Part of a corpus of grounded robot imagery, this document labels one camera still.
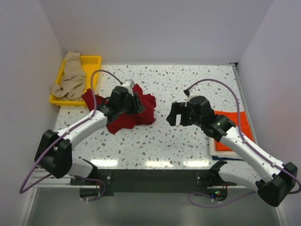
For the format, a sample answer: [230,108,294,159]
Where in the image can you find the orange folded t shirt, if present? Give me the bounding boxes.
[213,110,256,152]

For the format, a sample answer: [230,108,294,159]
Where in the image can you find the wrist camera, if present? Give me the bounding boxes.
[183,89,197,102]
[121,79,135,96]

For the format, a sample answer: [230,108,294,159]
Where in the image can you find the white folded t shirt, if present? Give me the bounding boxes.
[209,138,237,157]

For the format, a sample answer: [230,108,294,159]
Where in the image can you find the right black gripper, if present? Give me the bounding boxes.
[166,102,204,128]

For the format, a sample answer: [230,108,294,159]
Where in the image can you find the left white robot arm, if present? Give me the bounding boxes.
[34,86,144,185]

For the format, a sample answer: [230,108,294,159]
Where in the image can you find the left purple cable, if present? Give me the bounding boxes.
[19,70,123,194]

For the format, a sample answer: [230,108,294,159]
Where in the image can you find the dark red t shirt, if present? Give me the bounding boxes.
[82,84,156,134]

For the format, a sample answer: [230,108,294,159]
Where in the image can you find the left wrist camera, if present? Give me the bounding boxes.
[121,79,135,96]

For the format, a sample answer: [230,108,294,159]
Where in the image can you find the beige crumpled t shirt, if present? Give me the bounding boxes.
[50,51,86,101]

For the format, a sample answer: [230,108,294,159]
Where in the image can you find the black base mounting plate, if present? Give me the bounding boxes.
[70,169,235,197]

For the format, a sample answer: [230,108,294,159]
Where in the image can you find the aluminium frame rail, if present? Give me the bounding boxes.
[29,169,71,188]

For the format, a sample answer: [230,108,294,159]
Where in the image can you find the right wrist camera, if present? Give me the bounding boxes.
[183,89,197,102]

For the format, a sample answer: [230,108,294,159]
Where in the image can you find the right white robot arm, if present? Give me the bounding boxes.
[166,96,298,207]

